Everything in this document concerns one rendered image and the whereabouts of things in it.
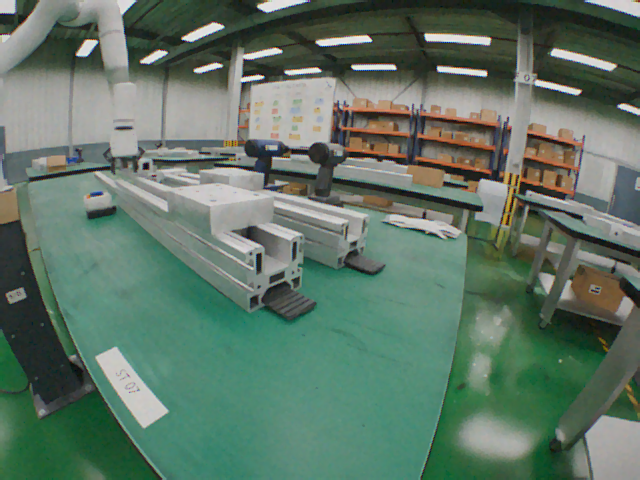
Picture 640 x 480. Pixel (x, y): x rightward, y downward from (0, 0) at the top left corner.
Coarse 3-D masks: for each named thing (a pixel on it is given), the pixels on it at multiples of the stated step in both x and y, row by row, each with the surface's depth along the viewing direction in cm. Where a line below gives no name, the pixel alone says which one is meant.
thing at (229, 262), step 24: (120, 192) 70; (144, 192) 56; (144, 216) 57; (168, 216) 43; (168, 240) 45; (192, 240) 38; (216, 240) 33; (240, 240) 32; (264, 240) 38; (288, 240) 35; (192, 264) 40; (216, 264) 35; (240, 264) 31; (264, 264) 36; (288, 264) 36; (240, 288) 32; (264, 288) 33
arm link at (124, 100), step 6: (120, 84) 66; (126, 84) 68; (132, 84) 70; (114, 90) 67; (120, 90) 67; (126, 90) 68; (132, 90) 70; (114, 96) 68; (120, 96) 68; (126, 96) 69; (132, 96) 71; (114, 102) 69; (120, 102) 69; (126, 102) 70; (132, 102) 72; (114, 108) 69; (120, 108) 69; (126, 108) 71; (132, 108) 73; (114, 114) 70; (120, 114) 70; (126, 114) 72; (132, 114) 74
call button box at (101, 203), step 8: (104, 192) 66; (88, 200) 58; (96, 200) 60; (104, 200) 62; (88, 208) 58; (96, 208) 60; (104, 208) 62; (112, 208) 67; (88, 216) 59; (96, 216) 61; (104, 216) 63
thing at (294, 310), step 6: (300, 300) 35; (306, 300) 35; (312, 300) 35; (294, 306) 33; (300, 306) 33; (306, 306) 33; (312, 306) 34; (282, 312) 32; (288, 312) 32; (294, 312) 32; (300, 312) 32; (288, 318) 31
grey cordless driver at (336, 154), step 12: (312, 144) 68; (324, 144) 68; (336, 144) 73; (312, 156) 68; (324, 156) 67; (336, 156) 71; (324, 168) 71; (324, 180) 72; (324, 192) 73; (336, 204) 77
